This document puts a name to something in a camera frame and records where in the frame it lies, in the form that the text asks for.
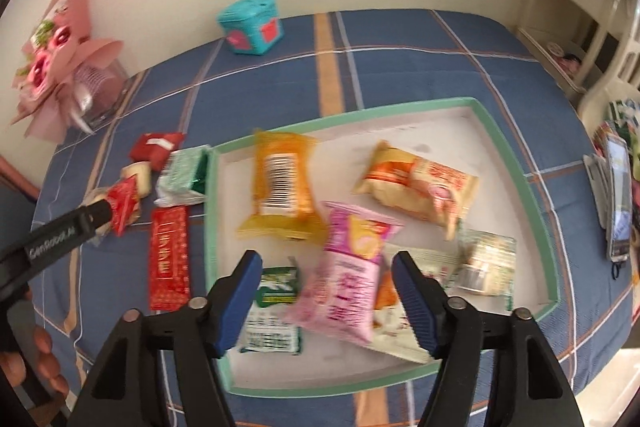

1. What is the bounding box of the orange beige bread packet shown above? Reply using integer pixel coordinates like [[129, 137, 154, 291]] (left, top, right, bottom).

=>
[[352, 141, 480, 242]]

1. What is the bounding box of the white tray with teal rim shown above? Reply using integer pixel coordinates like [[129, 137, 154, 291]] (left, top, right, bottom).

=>
[[202, 97, 561, 398]]

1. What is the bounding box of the long red packet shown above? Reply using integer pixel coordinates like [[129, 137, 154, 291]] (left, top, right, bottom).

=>
[[148, 205, 192, 312]]

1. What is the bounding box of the grey glass cabinet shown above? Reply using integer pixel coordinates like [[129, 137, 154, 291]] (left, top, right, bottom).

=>
[[0, 194, 38, 253]]

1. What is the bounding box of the green white milk pouch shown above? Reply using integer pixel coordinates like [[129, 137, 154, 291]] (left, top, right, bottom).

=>
[[235, 257, 305, 356]]

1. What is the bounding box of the teal toy house box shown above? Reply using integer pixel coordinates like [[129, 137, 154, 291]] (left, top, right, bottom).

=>
[[217, 0, 285, 56]]

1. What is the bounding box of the pink flower bouquet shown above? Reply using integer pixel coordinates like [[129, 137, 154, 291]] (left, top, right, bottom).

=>
[[11, 0, 126, 144]]

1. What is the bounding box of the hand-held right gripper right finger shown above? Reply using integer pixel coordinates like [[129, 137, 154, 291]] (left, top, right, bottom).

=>
[[391, 251, 576, 427]]

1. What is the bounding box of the white bun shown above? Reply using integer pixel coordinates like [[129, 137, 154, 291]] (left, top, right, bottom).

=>
[[82, 186, 143, 248]]

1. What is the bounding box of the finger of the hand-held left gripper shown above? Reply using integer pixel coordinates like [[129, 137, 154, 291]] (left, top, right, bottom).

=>
[[80, 199, 115, 235]]

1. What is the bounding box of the white roll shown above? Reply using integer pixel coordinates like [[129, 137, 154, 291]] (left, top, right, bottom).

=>
[[450, 229, 518, 298]]

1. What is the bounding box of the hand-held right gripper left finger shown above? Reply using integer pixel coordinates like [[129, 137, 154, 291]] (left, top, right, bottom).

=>
[[67, 249, 263, 427]]

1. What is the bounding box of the pink snack packet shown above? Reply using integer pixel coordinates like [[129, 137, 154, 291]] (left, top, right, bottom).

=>
[[282, 201, 405, 348]]

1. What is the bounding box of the blue plaid tablecloth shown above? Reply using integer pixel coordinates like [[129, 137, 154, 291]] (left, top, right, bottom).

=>
[[32, 9, 631, 427]]

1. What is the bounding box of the pink furniture panel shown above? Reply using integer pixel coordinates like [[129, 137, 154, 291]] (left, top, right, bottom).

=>
[[0, 154, 42, 202]]

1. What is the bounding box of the red brick-shaped packet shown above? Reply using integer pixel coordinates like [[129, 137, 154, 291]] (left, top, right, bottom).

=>
[[130, 132, 187, 170]]

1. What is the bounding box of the pale green small packet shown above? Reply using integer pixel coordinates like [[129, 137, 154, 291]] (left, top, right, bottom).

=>
[[154, 146, 213, 208]]

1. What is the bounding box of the clear acrylic bouquet box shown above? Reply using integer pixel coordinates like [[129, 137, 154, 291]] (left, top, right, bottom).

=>
[[70, 59, 138, 135]]

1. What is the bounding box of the cream candy piece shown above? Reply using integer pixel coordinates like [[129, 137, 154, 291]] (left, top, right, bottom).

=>
[[121, 161, 153, 198]]

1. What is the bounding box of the mobile phone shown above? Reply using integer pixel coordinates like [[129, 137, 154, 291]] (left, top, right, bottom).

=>
[[602, 134, 633, 264]]

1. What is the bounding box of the person's left hand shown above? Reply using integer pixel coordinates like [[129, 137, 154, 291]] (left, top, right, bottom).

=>
[[0, 326, 70, 397]]

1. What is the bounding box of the yellow bread packet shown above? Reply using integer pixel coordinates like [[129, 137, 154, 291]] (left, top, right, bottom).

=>
[[236, 129, 328, 243]]

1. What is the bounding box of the beige snack packet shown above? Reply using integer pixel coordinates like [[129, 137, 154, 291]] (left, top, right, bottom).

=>
[[367, 247, 463, 365]]

